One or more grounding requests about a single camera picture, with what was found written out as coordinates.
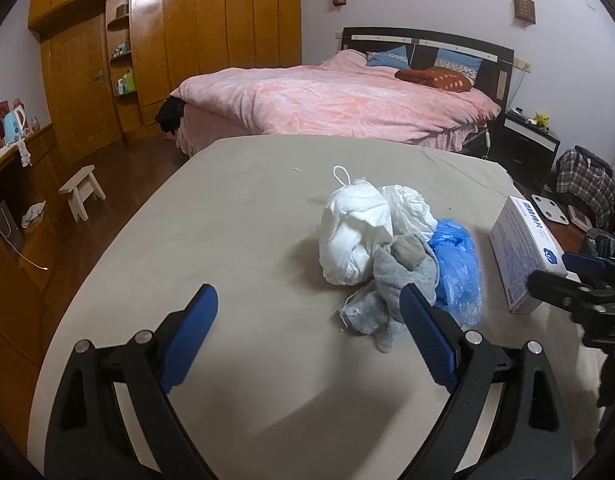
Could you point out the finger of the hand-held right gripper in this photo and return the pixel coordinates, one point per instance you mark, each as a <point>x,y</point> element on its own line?
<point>582,264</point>
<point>557,287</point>

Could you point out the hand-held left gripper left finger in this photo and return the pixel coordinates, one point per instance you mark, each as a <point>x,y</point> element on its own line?
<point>190,335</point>

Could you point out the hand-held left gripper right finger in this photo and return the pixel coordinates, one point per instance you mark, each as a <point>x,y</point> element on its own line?
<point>432,340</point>

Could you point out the white cardboard box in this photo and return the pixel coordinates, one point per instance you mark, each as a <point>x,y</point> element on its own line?
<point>522,240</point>

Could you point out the blue plastic bag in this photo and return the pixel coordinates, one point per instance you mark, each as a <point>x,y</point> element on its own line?
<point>457,265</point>

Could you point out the dark grey sock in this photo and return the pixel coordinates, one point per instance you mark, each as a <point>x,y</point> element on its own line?
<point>408,252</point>

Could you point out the white plastic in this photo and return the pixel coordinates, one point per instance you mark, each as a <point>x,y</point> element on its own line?
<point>410,210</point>

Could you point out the red and white scale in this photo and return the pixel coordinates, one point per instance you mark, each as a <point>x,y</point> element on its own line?
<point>580,217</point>

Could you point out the white bathroom scale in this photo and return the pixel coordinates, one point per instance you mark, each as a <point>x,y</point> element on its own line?
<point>552,210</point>

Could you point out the plaid cloth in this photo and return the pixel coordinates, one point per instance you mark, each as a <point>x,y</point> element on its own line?
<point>585,185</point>

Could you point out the dark jacket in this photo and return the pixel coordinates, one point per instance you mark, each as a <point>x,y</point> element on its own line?
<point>595,157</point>

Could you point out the dark nightstand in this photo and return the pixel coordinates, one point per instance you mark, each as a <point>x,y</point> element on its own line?
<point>530,150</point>

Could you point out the yellow plush toy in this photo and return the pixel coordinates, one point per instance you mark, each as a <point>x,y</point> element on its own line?
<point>541,120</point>

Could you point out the wooden desk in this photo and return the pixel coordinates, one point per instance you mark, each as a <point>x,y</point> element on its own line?
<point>17,300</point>

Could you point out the small wooden stool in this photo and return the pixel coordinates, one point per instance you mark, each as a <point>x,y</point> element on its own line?
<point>79,187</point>

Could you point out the white crumpled cloth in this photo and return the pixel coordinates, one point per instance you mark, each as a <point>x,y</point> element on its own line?
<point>33,214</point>

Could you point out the black cloth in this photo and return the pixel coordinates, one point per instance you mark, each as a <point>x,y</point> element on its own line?
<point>171,115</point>

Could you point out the brown dotted pillow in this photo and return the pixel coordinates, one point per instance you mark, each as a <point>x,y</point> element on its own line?
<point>437,79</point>

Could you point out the blue pillow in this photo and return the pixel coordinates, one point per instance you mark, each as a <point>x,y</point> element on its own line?
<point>387,57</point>
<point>460,62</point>

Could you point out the white hanging cloth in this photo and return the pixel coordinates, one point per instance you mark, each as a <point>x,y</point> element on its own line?
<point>23,152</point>

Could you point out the bed with pink cover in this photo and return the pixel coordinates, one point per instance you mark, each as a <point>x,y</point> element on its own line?
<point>312,95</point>

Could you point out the dark wooden bed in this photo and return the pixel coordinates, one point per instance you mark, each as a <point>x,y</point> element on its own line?
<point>427,40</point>

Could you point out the light blue kettle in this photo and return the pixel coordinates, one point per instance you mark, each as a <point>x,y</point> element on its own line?
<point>14,125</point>

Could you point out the wooden wardrobe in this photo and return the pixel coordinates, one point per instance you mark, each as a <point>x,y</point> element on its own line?
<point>212,35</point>

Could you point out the wall socket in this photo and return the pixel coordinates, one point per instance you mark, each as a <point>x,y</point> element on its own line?
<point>522,64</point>

